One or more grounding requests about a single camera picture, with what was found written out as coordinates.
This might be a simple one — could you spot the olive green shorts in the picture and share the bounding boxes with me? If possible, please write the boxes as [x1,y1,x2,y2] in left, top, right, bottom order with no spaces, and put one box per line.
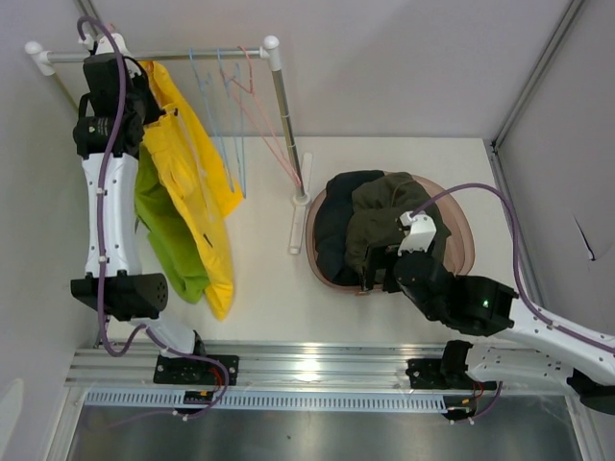
[345,172,431,276]

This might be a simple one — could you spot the navy dark shorts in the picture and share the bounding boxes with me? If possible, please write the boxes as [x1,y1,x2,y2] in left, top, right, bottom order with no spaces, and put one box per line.
[313,170,384,286]

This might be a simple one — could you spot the pink wire hanger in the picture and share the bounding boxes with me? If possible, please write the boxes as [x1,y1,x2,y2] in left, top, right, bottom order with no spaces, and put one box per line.
[220,45,304,189]

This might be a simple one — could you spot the blue hanger with olive shorts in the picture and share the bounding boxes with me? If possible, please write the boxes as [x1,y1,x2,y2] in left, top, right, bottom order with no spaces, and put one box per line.
[188,48,242,196]

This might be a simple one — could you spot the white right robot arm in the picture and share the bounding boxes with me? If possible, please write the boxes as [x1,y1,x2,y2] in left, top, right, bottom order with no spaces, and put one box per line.
[360,246,614,415]

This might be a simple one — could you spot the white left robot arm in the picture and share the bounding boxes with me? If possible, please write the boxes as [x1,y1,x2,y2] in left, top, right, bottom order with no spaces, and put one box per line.
[70,52,209,384]

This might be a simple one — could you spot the yellow shorts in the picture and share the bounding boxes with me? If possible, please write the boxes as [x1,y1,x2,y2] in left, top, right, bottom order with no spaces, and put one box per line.
[141,61,242,321]

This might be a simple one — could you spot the lime green shorts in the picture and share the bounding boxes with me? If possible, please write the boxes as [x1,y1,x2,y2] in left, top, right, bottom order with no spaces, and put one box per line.
[135,146,209,304]

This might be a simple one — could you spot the translucent pink plastic basin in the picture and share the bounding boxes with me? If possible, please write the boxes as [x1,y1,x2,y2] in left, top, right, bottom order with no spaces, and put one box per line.
[305,170,477,291]

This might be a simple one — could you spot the metal clothes rack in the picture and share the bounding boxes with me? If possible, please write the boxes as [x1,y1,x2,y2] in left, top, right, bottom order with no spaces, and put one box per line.
[24,33,312,255]

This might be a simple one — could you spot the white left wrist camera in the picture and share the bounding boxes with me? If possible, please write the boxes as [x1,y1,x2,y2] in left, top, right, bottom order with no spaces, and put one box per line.
[79,30,133,58]

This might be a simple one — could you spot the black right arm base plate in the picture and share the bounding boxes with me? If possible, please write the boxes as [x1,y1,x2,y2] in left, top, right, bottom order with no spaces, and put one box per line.
[406,358,498,391]

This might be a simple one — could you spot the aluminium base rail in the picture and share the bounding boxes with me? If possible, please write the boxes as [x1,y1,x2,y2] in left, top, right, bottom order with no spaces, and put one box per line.
[64,341,444,394]

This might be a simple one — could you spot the slotted grey cable duct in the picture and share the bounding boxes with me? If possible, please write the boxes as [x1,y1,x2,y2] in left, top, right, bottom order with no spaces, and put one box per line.
[84,388,472,414]

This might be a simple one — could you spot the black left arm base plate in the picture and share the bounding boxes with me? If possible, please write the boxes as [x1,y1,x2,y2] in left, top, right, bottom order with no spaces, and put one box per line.
[153,354,240,386]

